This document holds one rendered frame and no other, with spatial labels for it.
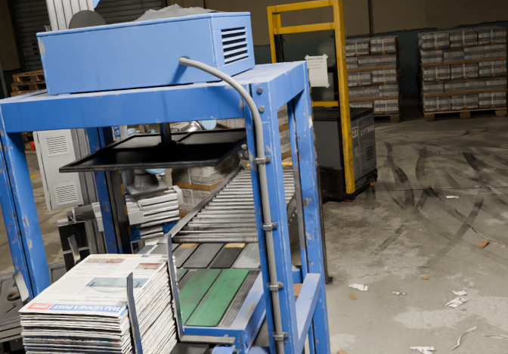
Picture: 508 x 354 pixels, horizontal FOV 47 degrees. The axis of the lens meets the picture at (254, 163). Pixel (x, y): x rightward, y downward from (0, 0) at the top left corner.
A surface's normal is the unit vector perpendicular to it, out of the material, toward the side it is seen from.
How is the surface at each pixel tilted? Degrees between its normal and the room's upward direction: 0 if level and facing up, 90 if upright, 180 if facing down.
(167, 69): 90
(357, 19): 90
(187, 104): 90
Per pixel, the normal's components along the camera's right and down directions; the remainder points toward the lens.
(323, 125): -0.58, 0.25
